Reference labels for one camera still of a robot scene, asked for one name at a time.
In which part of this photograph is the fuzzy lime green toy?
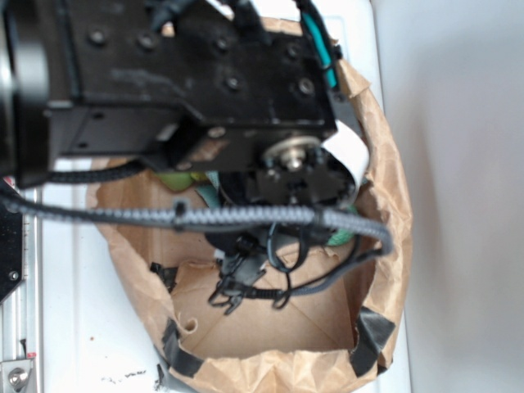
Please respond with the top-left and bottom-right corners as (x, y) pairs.
(156, 172), (207, 192)

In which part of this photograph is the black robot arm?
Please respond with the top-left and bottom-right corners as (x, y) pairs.
(1, 1), (368, 205)

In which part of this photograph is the metal corner bracket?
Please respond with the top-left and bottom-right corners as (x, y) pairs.
(1, 359), (37, 393)

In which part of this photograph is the teal blue cloth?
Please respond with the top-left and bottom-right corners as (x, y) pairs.
(196, 171), (222, 208)

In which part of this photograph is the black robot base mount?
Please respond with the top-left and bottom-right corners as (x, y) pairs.
(0, 202), (24, 304)

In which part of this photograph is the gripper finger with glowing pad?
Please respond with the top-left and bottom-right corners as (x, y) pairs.
(322, 122), (368, 188)

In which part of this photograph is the teal green ball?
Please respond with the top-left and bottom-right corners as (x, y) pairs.
(324, 206), (359, 247)

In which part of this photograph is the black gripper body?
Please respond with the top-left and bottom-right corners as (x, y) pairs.
(50, 1), (356, 205)

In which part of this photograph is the aluminium frame rail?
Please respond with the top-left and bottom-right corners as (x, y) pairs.
(1, 216), (44, 392)

